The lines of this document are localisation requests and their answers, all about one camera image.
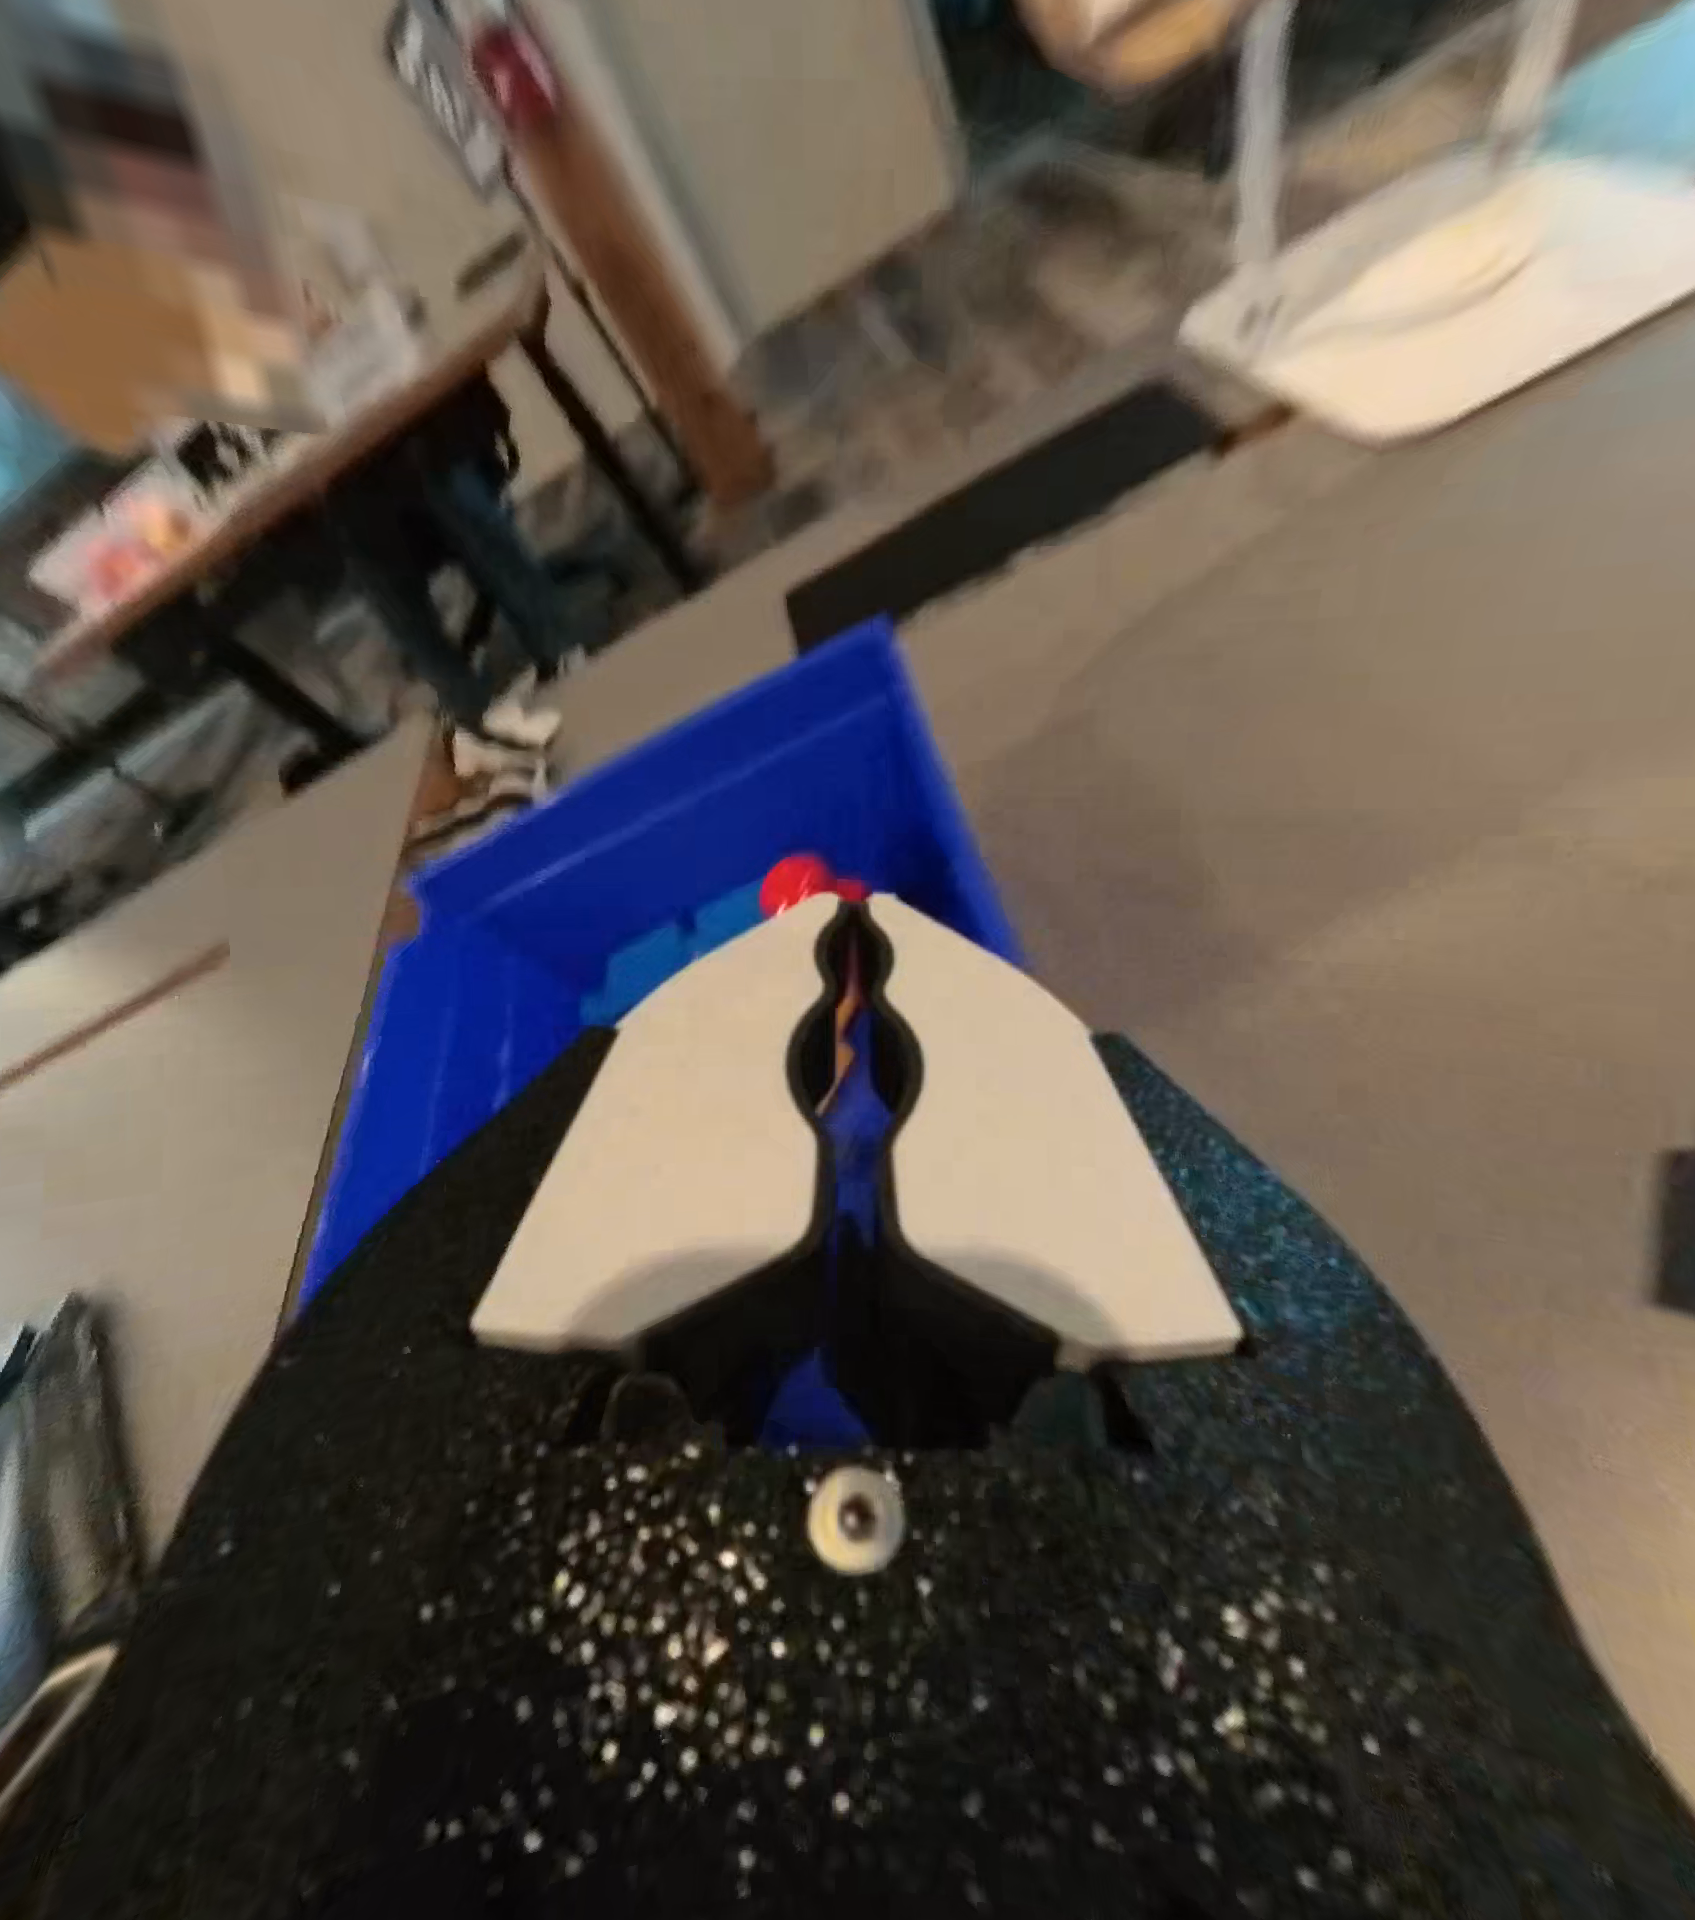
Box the blue plastic bin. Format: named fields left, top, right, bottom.
left=279, top=614, right=1022, bottom=1450

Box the zebra striped object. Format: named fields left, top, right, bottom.
left=449, top=675, right=563, bottom=820

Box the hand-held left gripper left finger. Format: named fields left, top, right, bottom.
left=469, top=892, right=855, bottom=1357

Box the wooden post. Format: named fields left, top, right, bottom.
left=509, top=90, right=777, bottom=520

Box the pile of mega blocks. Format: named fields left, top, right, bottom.
left=579, top=853, right=879, bottom=1121

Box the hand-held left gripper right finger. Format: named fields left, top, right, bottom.
left=853, top=892, right=1242, bottom=1374

